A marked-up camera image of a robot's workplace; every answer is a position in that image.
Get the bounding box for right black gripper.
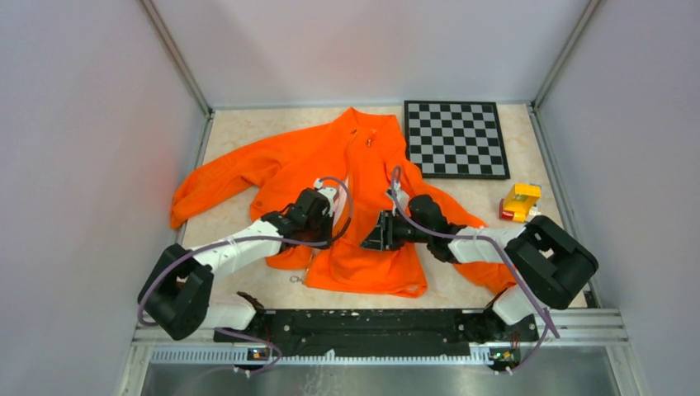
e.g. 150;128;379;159
360;210;432;252

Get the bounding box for orange zip jacket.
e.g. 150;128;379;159
170;108;483;298

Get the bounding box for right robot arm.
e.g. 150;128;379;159
361;195;599;340

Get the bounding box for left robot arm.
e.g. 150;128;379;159
137;184;338;341

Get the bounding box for black white checkerboard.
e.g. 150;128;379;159
403;100;510;180

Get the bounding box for yellow red toy blocks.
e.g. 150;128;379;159
499;183;542;223

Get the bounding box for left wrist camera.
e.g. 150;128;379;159
314;178;338;212

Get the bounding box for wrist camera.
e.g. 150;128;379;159
314;178;338;212
386;188;410;213

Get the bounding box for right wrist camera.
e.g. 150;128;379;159
386;188;410;213

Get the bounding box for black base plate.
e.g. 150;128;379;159
243;309;539;357

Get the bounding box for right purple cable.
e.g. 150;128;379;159
389;165;561;375

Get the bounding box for aluminium front rail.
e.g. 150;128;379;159
133;309;629;372

